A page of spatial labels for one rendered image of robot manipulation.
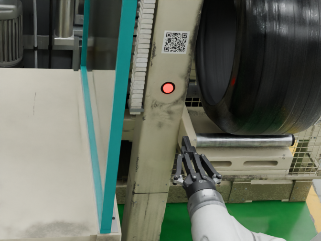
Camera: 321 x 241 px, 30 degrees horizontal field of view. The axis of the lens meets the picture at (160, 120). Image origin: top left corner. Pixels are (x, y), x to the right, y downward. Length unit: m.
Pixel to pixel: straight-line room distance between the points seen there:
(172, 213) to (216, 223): 1.61
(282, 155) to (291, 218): 1.12
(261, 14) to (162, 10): 0.28
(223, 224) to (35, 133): 0.46
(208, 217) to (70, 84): 0.45
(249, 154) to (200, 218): 0.64
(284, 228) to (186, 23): 1.55
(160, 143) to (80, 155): 0.78
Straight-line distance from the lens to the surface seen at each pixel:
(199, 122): 2.17
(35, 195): 1.13
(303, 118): 1.80
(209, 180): 1.48
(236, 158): 1.95
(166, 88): 1.84
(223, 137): 1.92
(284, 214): 3.11
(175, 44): 1.77
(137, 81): 1.83
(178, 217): 2.94
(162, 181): 2.08
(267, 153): 2.00
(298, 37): 1.66
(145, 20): 1.73
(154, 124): 1.92
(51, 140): 1.26
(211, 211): 1.38
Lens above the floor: 2.05
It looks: 35 degrees down
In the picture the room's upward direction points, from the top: 9 degrees clockwise
